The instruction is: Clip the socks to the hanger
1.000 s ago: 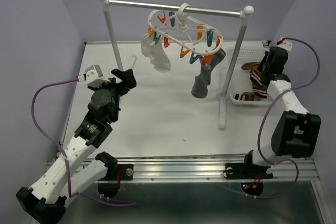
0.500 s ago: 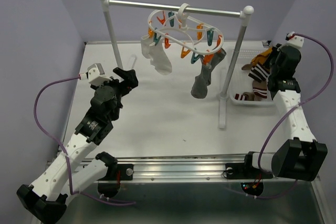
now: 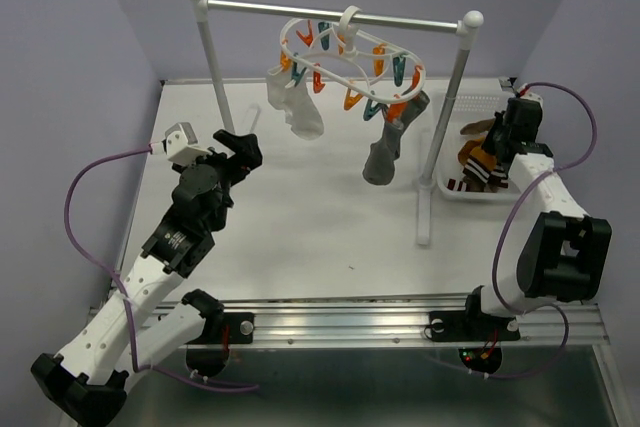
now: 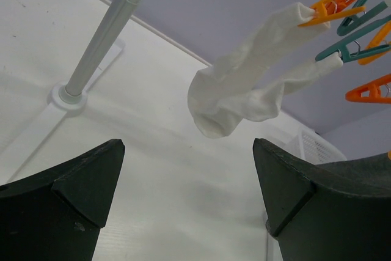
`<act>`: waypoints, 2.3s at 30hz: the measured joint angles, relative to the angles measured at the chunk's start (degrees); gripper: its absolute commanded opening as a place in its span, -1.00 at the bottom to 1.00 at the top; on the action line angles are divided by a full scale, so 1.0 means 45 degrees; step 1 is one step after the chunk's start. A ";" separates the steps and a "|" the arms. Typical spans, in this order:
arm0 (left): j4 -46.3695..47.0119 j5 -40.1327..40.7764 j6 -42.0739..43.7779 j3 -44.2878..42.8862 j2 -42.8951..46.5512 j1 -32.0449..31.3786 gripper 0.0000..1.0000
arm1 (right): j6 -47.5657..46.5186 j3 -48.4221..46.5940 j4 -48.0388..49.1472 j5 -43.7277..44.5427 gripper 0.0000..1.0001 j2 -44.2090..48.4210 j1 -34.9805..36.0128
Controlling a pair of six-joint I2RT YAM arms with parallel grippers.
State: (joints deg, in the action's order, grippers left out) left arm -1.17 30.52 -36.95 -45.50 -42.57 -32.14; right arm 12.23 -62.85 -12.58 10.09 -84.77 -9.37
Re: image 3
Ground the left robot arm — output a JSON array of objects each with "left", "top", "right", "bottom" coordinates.
[{"left": 31, "top": 122, "right": 263, "bottom": 426}]

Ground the purple cable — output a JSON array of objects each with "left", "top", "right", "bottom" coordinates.
[
  {"left": 429, "top": 81, "right": 599, "bottom": 381},
  {"left": 64, "top": 144, "right": 261, "bottom": 393}
]

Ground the white plastic basket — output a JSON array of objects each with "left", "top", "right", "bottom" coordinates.
[{"left": 434, "top": 91, "right": 519, "bottom": 204}]

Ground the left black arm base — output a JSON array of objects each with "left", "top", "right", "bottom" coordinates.
[{"left": 180, "top": 289, "right": 255, "bottom": 345}]

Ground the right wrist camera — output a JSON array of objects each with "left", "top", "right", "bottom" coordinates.
[{"left": 516, "top": 89, "right": 544, "bottom": 107}]

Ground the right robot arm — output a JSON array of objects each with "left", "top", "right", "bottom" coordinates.
[{"left": 460, "top": 96, "right": 612, "bottom": 337}]

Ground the aluminium rail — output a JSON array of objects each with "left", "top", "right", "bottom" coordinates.
[{"left": 222, "top": 296, "right": 609, "bottom": 350}]

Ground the mustard yellow sock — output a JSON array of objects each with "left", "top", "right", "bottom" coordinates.
[{"left": 457, "top": 136, "right": 485, "bottom": 166}]

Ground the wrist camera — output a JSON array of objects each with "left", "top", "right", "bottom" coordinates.
[
  {"left": 516, "top": 89, "right": 544, "bottom": 107},
  {"left": 150, "top": 122, "right": 210, "bottom": 167}
]

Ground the white clothes rack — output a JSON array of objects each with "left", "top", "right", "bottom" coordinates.
[{"left": 190, "top": 0, "right": 484, "bottom": 246}]

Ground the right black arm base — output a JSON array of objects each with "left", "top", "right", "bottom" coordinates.
[{"left": 426, "top": 310, "right": 521, "bottom": 343}]

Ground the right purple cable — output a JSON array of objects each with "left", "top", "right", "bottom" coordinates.
[{"left": 429, "top": 81, "right": 599, "bottom": 381}]

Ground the brown beige sock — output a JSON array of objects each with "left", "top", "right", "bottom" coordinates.
[{"left": 460, "top": 118, "right": 496, "bottom": 138}]

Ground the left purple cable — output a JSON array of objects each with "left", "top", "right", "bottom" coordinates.
[{"left": 64, "top": 144, "right": 261, "bottom": 393}]

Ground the grey sock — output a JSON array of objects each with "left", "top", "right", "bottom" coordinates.
[
  {"left": 362, "top": 121, "right": 403, "bottom": 186},
  {"left": 384, "top": 91, "right": 430, "bottom": 160}
]

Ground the striped maroon white sock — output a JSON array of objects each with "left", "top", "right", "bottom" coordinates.
[{"left": 447, "top": 147, "right": 509, "bottom": 193}]

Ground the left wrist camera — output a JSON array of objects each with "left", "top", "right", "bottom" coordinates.
[{"left": 150, "top": 122, "right": 210, "bottom": 167}]

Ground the white clip hanger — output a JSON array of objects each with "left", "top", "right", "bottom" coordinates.
[{"left": 278, "top": 6, "right": 427, "bottom": 121}]

